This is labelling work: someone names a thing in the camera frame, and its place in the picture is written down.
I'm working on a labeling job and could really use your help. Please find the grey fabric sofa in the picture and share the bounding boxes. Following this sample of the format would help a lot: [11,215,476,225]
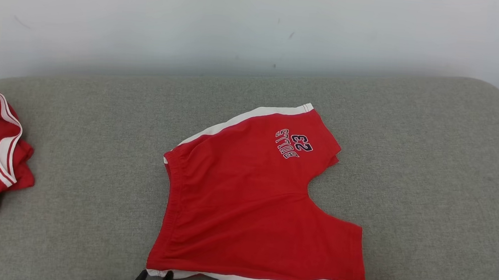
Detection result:
[0,40,499,280]

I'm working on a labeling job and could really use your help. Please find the red shorts with white stripe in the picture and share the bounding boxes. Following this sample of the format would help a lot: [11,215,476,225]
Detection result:
[145,91,384,280]

